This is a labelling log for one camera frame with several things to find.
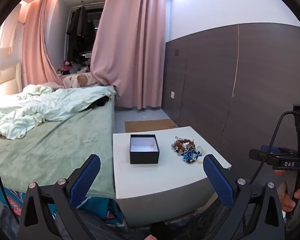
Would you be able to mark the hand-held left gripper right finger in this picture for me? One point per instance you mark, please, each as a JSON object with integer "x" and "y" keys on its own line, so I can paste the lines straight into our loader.
{"x": 217, "y": 180}

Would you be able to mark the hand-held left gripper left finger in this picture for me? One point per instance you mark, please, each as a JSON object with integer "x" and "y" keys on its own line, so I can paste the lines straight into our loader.
{"x": 88, "y": 177}

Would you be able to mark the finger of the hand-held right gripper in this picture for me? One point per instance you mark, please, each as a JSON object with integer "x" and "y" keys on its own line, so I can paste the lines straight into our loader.
{"x": 277, "y": 158}

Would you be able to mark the black jewelry box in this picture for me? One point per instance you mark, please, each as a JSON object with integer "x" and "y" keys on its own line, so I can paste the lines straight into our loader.
{"x": 144, "y": 152}

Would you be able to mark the person's right hand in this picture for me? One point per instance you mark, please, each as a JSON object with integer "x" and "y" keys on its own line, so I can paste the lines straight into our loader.
{"x": 286, "y": 201}

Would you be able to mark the clear plastic bag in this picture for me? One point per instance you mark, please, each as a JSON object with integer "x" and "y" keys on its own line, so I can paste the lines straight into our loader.
{"x": 202, "y": 152}

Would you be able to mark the teal printed mattress side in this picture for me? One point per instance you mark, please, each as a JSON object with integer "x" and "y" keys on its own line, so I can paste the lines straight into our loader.
{"x": 102, "y": 208}

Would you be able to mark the bed with green sheet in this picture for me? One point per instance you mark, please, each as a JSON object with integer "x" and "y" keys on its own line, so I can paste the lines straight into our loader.
{"x": 55, "y": 152}

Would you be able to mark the white low table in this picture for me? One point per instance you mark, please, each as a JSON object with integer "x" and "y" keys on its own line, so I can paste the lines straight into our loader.
{"x": 170, "y": 182}

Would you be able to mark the black cloth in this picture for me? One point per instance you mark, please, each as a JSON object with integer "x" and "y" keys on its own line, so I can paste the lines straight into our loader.
{"x": 100, "y": 103}

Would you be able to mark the brown cardboard sheet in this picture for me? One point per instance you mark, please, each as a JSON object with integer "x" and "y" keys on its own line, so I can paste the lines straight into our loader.
{"x": 150, "y": 125}

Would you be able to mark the pale green duvet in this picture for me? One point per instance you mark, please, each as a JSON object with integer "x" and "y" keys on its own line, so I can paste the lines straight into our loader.
{"x": 35, "y": 107}

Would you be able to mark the printed cartoon pillow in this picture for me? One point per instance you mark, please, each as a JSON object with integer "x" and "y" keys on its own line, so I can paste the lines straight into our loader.
{"x": 81, "y": 80}

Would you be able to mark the pile of plush toys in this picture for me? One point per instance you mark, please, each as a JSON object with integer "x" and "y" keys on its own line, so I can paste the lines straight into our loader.
{"x": 70, "y": 67}

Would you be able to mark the beige padded headboard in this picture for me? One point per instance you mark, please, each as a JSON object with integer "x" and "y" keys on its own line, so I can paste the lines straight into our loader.
{"x": 5, "y": 82}

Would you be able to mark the wide pink curtain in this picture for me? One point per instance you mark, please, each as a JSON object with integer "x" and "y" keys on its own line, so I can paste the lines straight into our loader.
{"x": 130, "y": 45}

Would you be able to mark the narrow pink curtain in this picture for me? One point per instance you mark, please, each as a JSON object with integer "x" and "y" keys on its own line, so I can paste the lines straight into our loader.
{"x": 36, "y": 45}

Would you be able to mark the dark hanging clothes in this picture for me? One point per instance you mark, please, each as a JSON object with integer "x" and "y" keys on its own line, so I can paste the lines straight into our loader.
{"x": 80, "y": 32}

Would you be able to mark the white wall socket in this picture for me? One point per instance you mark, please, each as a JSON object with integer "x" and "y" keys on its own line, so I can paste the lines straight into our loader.
{"x": 173, "y": 95}

